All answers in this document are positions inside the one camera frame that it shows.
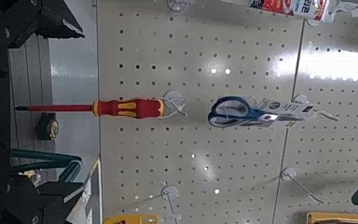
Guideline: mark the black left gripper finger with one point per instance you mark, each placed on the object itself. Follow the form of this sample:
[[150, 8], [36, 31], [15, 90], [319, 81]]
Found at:
[[43, 205], [43, 18]]

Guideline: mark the clear packaged silver item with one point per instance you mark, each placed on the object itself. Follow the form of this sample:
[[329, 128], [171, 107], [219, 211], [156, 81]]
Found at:
[[31, 176]]

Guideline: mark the black yellow tape measure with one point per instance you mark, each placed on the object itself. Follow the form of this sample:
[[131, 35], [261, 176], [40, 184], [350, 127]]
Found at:
[[47, 126]]

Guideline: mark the clear plastic hook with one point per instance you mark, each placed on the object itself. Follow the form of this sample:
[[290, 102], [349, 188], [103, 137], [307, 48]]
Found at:
[[174, 96], [177, 4], [300, 99], [312, 22], [169, 191]]

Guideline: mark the red yellow screwdriver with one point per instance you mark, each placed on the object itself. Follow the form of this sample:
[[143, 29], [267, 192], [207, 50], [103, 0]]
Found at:
[[136, 108]]

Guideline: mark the white pegboard panel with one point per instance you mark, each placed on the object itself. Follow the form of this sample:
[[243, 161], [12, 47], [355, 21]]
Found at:
[[230, 155]]

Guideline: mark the empty white peg hook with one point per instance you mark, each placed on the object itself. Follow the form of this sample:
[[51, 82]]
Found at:
[[288, 173]]

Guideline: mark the red white sealant tube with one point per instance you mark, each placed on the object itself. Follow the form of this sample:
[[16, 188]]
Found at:
[[292, 7]]

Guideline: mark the blue scissors in packaging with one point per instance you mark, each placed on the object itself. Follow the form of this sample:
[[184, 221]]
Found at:
[[287, 109]]

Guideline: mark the yellow brown packaged item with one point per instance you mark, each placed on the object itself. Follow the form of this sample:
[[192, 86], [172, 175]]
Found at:
[[338, 217]]

